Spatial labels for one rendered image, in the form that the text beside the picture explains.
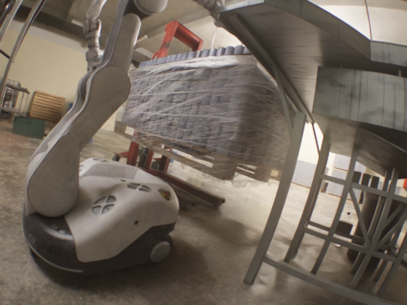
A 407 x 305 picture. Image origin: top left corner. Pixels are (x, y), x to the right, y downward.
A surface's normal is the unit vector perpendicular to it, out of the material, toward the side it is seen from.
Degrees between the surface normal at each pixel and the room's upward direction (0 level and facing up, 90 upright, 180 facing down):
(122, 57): 90
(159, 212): 90
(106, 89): 90
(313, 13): 90
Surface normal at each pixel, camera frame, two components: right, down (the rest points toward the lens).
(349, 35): 0.06, 0.05
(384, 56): -0.64, -0.14
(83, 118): 0.63, 0.07
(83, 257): 0.75, 0.22
